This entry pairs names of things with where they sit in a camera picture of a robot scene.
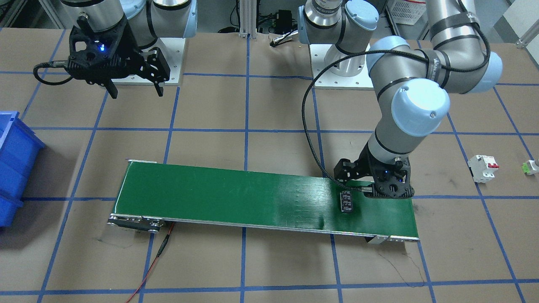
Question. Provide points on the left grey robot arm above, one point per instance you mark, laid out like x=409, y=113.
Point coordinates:
x=412, y=87

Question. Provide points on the white red circuit breaker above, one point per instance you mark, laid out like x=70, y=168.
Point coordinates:
x=482, y=168

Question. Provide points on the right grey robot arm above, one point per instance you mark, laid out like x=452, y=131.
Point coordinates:
x=150, y=20

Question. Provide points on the aluminium frame post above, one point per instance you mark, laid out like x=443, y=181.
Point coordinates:
x=248, y=15

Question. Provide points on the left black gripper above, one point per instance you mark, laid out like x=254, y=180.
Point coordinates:
x=361, y=166

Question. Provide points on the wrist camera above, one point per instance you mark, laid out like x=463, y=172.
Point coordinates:
x=390, y=180
x=85, y=56

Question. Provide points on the blue plastic bin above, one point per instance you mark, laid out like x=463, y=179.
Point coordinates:
x=19, y=147

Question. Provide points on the green push button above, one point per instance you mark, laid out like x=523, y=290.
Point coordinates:
x=530, y=167

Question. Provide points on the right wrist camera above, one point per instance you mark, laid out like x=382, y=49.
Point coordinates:
x=85, y=56

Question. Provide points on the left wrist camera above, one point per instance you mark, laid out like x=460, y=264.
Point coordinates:
x=390, y=180

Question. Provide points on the dark brown cylindrical capacitor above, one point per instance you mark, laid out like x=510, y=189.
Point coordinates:
x=345, y=202

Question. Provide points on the green conveyor belt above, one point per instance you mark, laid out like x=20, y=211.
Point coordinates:
x=152, y=193

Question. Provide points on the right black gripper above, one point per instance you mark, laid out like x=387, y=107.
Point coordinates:
x=129, y=49

